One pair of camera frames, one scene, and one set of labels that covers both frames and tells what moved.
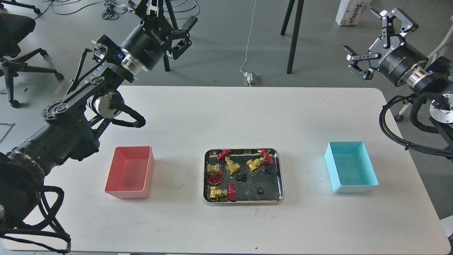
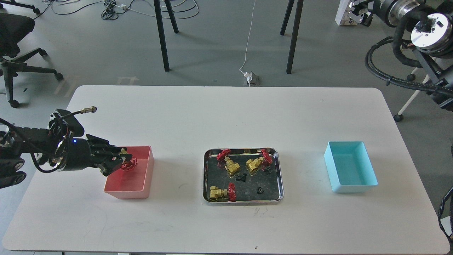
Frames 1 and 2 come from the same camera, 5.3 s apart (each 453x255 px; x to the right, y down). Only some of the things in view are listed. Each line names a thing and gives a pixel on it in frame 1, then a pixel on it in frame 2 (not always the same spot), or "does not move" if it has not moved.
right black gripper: [397, 57] → [361, 15]
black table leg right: [300, 5] does not move
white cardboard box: [351, 11] does not move
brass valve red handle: [214, 179] → [129, 165]
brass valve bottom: [223, 195] does not move
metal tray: [234, 176] does not move
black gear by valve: [269, 169] does not move
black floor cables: [109, 12] does not move
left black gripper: [147, 46] → [75, 154]
